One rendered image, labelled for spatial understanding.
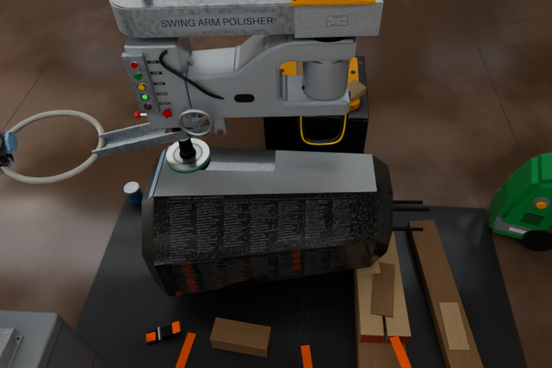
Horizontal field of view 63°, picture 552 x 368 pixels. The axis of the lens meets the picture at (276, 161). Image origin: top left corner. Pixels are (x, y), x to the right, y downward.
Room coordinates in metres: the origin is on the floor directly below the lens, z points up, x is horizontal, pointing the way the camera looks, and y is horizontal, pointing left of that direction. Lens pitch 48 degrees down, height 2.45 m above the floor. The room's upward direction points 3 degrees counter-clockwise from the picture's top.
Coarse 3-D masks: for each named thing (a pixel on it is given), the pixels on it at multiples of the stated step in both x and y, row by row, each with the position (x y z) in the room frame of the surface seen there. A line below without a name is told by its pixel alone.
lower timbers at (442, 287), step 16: (416, 224) 1.55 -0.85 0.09; (432, 224) 1.54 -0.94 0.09; (416, 240) 1.44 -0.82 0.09; (432, 240) 1.43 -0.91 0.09; (416, 256) 1.35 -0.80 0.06; (432, 256) 1.32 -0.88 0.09; (432, 272) 1.22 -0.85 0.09; (448, 272) 1.22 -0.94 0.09; (432, 288) 1.12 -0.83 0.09; (448, 288) 1.12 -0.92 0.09; (432, 304) 1.04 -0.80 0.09; (464, 320) 0.94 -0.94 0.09; (368, 352) 0.79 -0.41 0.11; (384, 352) 0.79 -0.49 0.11; (448, 352) 0.78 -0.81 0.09; (464, 352) 0.77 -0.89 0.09
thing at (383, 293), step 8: (376, 264) 1.22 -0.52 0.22; (384, 264) 1.22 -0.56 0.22; (392, 264) 1.21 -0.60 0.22; (360, 272) 1.18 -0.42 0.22; (368, 272) 1.18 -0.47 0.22; (376, 272) 1.17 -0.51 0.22; (384, 272) 1.17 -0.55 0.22; (392, 272) 1.17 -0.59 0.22; (376, 280) 1.13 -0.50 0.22; (384, 280) 1.12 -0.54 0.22; (392, 280) 1.12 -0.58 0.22; (376, 288) 1.08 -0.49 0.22; (384, 288) 1.08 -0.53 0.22; (392, 288) 1.08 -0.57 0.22; (376, 296) 1.04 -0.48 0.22; (384, 296) 1.04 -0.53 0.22; (392, 296) 1.03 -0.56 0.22; (376, 304) 0.99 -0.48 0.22; (384, 304) 0.99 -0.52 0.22; (392, 304) 0.99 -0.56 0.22; (376, 312) 0.95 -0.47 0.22; (384, 312) 0.95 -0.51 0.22; (392, 312) 0.95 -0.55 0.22
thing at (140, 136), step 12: (108, 132) 1.63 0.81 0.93; (120, 132) 1.62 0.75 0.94; (132, 132) 1.62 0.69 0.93; (144, 132) 1.61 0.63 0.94; (156, 132) 1.58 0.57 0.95; (180, 132) 1.49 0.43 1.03; (108, 144) 1.59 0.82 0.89; (120, 144) 1.52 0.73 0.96; (132, 144) 1.50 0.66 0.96; (144, 144) 1.50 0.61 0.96; (156, 144) 1.50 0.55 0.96
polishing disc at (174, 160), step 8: (176, 144) 1.62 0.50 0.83; (200, 144) 1.61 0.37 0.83; (168, 152) 1.57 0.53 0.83; (176, 152) 1.57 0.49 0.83; (200, 152) 1.56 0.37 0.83; (208, 152) 1.55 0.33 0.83; (168, 160) 1.51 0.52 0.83; (176, 160) 1.51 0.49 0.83; (184, 160) 1.51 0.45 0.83; (192, 160) 1.50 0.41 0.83; (200, 160) 1.50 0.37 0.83; (176, 168) 1.46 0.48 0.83; (184, 168) 1.45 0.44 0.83; (192, 168) 1.45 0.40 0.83
